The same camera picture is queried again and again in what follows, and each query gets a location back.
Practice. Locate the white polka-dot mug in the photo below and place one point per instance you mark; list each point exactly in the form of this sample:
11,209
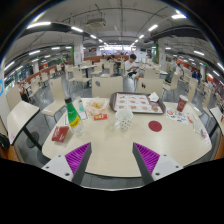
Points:
125,120

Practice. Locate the small red packet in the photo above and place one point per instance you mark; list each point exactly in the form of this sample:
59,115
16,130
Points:
190,119

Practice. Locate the printed paper tray liner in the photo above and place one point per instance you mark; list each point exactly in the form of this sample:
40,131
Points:
135,102

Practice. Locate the clear plastic packet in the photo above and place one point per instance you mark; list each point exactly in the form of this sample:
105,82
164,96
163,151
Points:
200,129

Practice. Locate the person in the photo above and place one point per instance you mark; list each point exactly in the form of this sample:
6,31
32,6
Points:
131,66
24,93
111,58

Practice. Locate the paper bag of fried food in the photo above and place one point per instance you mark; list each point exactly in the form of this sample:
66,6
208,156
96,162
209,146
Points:
97,106

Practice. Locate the dark food tray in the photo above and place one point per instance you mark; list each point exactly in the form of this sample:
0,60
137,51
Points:
162,108

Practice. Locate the flat round red coaster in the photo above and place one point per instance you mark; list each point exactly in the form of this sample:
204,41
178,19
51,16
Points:
155,126

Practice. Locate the white paper receipt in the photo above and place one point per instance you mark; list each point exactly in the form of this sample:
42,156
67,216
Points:
83,115

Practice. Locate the ceiling air conditioner unit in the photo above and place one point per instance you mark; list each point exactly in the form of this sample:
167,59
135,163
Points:
96,22

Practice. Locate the beige rectangular table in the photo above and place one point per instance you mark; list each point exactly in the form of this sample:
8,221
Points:
217,115
21,118

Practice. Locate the green drink bottle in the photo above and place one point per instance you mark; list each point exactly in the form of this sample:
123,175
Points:
74,118

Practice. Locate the flat red box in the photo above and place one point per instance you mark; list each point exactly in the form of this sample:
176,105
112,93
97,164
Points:
60,134

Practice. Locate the ceiling light group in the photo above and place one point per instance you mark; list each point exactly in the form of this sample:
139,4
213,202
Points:
39,24

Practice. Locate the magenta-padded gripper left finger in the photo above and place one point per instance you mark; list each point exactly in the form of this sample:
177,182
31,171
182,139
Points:
77,158

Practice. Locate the beige chair group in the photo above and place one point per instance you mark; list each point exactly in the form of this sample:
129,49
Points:
79,75

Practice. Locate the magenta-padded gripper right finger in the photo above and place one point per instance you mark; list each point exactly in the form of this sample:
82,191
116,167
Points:
146,158

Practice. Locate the red paper cup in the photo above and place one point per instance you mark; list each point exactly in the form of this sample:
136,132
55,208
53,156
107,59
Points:
182,103

